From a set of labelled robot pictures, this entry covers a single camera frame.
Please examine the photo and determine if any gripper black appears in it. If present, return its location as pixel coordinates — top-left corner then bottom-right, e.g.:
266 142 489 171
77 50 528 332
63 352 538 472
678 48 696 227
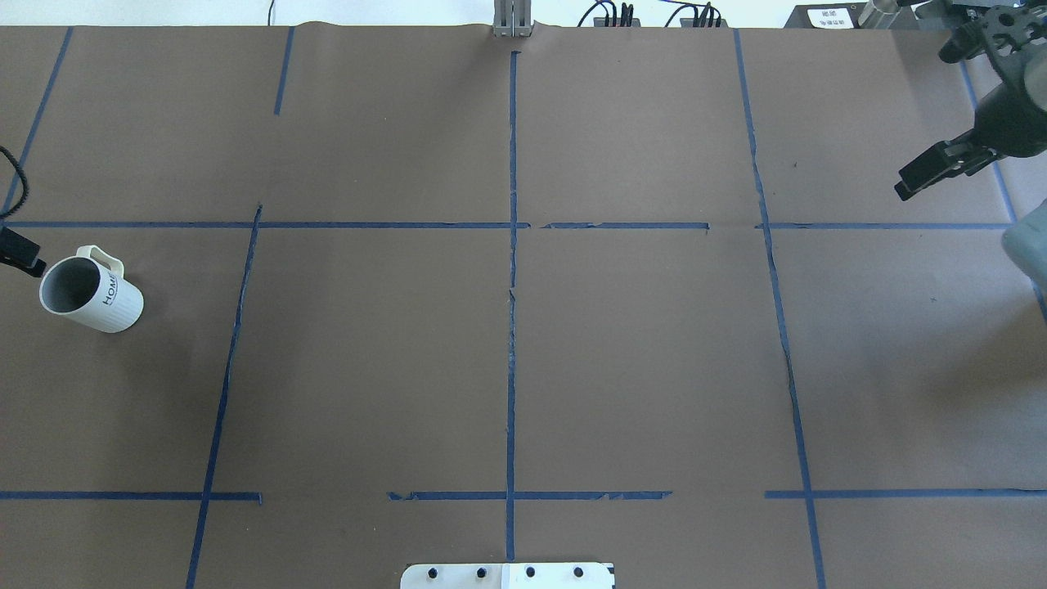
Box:
0 227 47 278
894 49 1046 202

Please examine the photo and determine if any white ribbed HOME mug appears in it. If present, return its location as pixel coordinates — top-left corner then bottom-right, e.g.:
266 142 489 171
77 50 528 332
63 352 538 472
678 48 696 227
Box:
38 245 144 333

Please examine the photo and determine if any silver metal cylinder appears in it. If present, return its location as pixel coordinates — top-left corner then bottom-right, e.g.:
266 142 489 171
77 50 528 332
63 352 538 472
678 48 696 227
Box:
856 0 901 29

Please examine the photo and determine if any black device with label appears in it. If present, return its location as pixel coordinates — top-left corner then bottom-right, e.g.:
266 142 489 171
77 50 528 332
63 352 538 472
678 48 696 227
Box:
783 2 864 30

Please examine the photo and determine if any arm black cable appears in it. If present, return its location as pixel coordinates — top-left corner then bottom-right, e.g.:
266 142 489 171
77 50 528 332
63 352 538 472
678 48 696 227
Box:
0 146 30 220

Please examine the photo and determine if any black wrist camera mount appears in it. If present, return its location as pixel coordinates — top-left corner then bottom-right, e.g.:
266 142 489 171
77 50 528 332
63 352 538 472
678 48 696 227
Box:
938 1 1046 64

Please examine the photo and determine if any aluminium frame post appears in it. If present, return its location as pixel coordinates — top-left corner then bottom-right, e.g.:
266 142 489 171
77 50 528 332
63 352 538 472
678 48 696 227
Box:
492 0 533 38

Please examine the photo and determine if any white camera stand base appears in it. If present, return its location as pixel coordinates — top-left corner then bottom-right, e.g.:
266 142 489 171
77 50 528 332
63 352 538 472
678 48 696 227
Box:
399 562 617 588

